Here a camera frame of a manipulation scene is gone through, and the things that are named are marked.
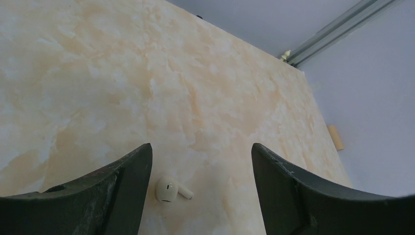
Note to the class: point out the aluminium corner post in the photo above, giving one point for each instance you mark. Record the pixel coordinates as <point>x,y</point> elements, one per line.
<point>354,18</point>

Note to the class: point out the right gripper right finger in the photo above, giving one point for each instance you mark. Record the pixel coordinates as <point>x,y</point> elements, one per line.
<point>295,201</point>

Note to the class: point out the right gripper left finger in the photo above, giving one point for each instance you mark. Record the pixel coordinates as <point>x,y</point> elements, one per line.
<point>107,201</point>

